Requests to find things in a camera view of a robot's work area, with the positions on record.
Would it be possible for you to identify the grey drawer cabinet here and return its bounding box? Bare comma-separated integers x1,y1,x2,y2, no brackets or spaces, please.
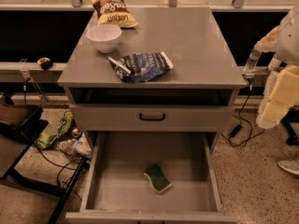
57,6,248,224

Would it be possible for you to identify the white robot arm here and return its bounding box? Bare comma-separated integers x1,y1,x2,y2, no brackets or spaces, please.
254,6,299,129

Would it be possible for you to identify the black drawer handle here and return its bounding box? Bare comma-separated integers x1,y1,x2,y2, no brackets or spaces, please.
139,113,166,121

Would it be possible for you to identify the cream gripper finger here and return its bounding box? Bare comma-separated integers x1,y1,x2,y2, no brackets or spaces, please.
256,101,289,129
270,65,299,107

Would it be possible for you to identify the white ceramic bowl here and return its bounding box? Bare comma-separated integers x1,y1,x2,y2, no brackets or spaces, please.
86,24,122,53

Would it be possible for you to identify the clear plastic wrapper on floor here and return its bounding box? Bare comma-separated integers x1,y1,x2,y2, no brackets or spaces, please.
57,137,92,160

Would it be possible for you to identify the closed grey upper drawer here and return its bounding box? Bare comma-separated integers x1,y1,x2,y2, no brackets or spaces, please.
70,104,234,133

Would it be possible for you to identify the green yellow sponge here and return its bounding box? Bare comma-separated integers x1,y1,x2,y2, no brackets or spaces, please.
144,164,172,194

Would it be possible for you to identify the black power adapter cable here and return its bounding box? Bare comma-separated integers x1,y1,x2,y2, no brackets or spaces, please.
221,77,266,148

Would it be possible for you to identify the yellow brown chip bag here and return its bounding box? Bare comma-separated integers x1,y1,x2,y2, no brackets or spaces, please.
90,0,138,28

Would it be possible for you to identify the black side cart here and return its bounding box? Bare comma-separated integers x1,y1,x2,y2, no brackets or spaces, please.
0,95,87,224

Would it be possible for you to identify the open grey bottom drawer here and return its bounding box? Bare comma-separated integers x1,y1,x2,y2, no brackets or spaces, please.
66,132,237,224

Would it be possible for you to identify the blue crumpled chip bag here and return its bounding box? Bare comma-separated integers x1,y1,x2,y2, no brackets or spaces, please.
108,51,174,83

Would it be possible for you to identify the black yellow tape measure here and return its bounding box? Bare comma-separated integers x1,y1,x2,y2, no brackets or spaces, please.
37,57,53,70

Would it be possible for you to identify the white sneaker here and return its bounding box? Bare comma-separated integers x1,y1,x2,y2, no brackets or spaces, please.
278,160,299,175

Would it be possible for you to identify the green snack bag on floor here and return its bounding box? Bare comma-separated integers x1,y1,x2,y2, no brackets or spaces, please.
34,111,74,150

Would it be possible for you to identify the clear plastic water bottle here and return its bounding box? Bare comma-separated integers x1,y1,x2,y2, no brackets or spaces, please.
243,49,262,73

